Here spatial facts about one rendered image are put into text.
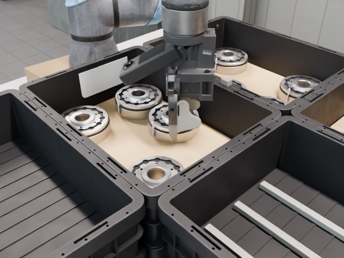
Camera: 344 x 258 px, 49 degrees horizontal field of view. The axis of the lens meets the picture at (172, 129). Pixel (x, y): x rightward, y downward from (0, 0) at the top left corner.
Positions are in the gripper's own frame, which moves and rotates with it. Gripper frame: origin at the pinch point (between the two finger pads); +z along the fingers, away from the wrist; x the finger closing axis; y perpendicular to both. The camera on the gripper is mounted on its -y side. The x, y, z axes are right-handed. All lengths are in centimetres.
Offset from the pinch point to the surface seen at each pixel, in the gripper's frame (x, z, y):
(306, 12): 203, 43, 88
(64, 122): -9.8, -7.9, -17.2
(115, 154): -5.7, 2.1, -10.3
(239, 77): 25.8, 2.0, 16.4
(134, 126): 3.7, 2.1, -7.9
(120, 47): 74, 15, -22
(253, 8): 226, 48, 55
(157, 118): 1.9, -1.1, -2.9
